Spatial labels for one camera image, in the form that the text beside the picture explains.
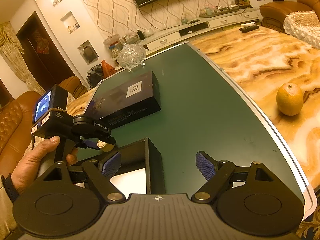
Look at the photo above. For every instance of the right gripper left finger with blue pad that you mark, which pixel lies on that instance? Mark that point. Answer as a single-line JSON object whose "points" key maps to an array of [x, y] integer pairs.
{"points": [[88, 182]]}

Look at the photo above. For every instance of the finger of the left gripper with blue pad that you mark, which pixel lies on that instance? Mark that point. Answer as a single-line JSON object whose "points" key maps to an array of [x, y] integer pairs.
{"points": [[91, 144]]}

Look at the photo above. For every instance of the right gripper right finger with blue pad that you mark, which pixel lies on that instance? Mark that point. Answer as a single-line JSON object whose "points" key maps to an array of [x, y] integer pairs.
{"points": [[227, 182]]}

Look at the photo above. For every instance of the small round white jar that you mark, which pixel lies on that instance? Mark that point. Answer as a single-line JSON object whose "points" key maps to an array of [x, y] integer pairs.
{"points": [[104, 146]]}

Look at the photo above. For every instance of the person left hand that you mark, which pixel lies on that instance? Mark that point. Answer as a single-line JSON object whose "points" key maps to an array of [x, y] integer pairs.
{"points": [[27, 169]]}

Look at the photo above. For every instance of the black open tray box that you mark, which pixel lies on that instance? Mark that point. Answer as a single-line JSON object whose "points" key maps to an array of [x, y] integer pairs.
{"points": [[141, 170]]}

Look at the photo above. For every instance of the brown leather sofa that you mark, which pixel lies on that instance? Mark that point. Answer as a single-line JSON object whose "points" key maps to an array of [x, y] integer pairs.
{"points": [[16, 118]]}

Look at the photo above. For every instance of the dark blue gift box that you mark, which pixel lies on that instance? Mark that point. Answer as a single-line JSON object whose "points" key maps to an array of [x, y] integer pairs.
{"points": [[128, 102]]}

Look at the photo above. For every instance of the dark wooden door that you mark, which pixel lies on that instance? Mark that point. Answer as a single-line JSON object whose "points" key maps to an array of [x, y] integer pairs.
{"points": [[42, 57]]}

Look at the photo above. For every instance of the green table mat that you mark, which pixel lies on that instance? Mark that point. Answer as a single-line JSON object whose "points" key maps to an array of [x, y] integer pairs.
{"points": [[203, 109]]}

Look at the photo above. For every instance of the black bag on floor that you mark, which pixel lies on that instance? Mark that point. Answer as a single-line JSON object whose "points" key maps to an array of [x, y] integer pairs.
{"points": [[95, 75]]}

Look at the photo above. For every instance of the orange red plastic bag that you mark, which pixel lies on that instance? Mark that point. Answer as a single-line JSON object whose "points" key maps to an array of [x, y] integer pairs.
{"points": [[108, 70]]}

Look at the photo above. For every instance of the crystal glass lidded bowl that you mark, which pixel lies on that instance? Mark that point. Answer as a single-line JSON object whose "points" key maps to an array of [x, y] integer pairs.
{"points": [[131, 56]]}

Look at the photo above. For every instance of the orange fruit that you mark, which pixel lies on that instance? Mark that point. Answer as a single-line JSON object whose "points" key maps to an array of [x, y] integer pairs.
{"points": [[289, 99]]}

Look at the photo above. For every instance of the black remote control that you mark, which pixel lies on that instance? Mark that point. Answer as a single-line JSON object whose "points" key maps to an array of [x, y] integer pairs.
{"points": [[249, 28]]}

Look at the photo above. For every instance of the white TV cabinet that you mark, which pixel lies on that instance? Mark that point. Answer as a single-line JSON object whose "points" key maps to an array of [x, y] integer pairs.
{"points": [[169, 37]]}

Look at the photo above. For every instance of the brown leather armchair right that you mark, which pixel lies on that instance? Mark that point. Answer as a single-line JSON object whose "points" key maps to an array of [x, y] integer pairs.
{"points": [[274, 13]]}

